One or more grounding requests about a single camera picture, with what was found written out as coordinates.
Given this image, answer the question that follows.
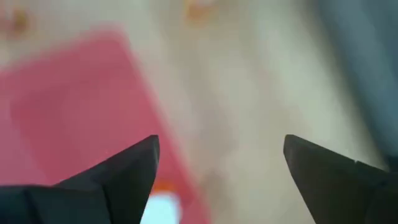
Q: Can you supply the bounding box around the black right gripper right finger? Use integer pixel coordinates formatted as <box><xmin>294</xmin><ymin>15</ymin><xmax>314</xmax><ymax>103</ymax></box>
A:
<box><xmin>283</xmin><ymin>134</ymin><xmax>398</xmax><ymax>224</ymax></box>

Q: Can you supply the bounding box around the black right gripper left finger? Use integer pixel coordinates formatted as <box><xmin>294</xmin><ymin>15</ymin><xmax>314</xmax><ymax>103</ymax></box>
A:
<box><xmin>0</xmin><ymin>134</ymin><xmax>160</xmax><ymax>224</ymax></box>

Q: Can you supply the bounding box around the orange pill bottle white cap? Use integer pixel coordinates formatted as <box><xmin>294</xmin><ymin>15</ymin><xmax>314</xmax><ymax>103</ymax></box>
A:
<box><xmin>139</xmin><ymin>179</ymin><xmax>183</xmax><ymax>224</ymax></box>
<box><xmin>183</xmin><ymin>0</ymin><xmax>218</xmax><ymax>24</ymax></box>

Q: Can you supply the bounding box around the pink translucent plastic basket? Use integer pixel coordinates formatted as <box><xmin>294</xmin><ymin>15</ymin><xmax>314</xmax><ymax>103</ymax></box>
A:
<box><xmin>0</xmin><ymin>29</ymin><xmax>212</xmax><ymax>224</ymax></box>

